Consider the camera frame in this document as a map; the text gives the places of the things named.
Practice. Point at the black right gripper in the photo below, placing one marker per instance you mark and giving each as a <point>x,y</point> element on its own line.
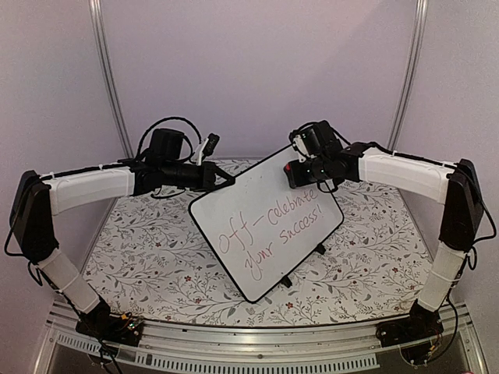
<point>298,178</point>

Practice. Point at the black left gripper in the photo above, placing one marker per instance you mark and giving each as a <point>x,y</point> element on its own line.
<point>209,177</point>

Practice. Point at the white dry-erase whiteboard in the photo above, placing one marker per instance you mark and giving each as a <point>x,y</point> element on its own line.
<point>260,229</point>

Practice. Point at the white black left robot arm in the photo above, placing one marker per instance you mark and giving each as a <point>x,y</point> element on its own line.
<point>48,209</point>

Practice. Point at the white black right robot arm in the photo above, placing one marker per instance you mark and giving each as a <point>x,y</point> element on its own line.
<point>324,155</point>

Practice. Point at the floral patterned table mat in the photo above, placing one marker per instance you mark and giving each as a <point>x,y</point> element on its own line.
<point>151,260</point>

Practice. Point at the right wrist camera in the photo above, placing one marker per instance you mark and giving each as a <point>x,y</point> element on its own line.
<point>297,140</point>

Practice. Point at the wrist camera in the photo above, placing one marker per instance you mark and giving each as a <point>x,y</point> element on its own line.
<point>205,149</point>
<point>297,140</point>

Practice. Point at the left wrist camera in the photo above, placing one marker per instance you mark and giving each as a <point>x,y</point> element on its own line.
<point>205,149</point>

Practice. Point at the right aluminium frame post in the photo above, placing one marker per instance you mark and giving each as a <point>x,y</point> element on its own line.
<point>415,47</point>

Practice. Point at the aluminium frame post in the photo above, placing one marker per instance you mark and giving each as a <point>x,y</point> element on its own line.
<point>97,19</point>
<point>415,47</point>

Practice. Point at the left aluminium frame post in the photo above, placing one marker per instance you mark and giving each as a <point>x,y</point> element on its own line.
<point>97,19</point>

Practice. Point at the aluminium front rail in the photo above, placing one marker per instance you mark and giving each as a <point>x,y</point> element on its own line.
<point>184,348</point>

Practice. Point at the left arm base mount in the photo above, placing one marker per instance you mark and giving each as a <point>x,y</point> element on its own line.
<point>102,324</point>

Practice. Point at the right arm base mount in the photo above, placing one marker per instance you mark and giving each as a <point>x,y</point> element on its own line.
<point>409,331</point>

